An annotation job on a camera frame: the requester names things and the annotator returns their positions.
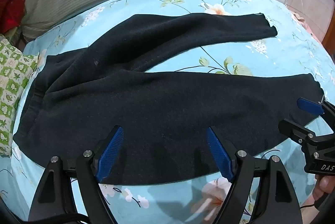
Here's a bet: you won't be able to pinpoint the light blue floral bedsheet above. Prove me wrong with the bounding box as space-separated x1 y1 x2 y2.
0 0 335 224

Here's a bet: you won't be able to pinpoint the person's right hand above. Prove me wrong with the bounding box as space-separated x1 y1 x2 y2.
313 175 335 204

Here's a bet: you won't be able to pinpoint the red cloth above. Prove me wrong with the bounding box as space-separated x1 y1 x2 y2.
0 0 29 33

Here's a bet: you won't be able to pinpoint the wooden bed frame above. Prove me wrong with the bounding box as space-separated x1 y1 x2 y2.
321 27 335 58

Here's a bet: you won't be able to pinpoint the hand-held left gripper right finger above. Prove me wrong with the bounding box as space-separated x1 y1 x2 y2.
206 127 304 224

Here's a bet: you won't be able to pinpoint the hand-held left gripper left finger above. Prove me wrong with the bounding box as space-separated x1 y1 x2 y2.
28 125 125 224

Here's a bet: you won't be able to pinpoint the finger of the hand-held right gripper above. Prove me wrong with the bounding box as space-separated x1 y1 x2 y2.
278 119 328 148
297 98 335 133

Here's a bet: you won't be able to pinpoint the green checkered pillow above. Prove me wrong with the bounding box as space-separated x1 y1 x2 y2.
0 34 38 158

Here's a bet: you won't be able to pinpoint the black pants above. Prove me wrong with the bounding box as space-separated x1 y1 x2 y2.
13 13 325 185

